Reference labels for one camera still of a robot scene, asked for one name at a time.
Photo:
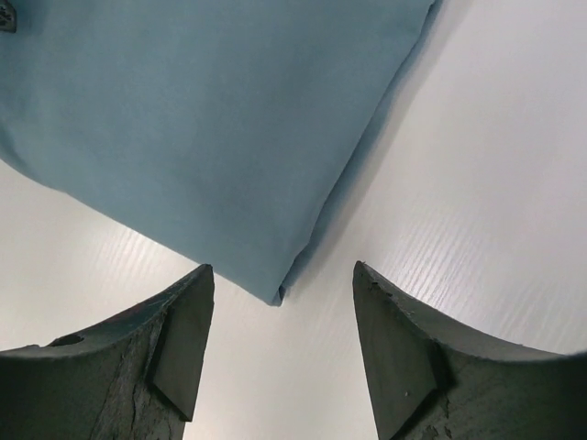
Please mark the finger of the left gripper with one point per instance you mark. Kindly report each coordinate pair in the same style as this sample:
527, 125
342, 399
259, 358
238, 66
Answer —
8, 18

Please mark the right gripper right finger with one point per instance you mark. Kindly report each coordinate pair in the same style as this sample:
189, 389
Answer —
430, 376

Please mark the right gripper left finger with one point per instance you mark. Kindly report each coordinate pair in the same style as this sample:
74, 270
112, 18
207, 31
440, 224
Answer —
134, 375

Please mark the grey-blue t shirt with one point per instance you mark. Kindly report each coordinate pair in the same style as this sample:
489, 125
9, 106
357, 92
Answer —
216, 128

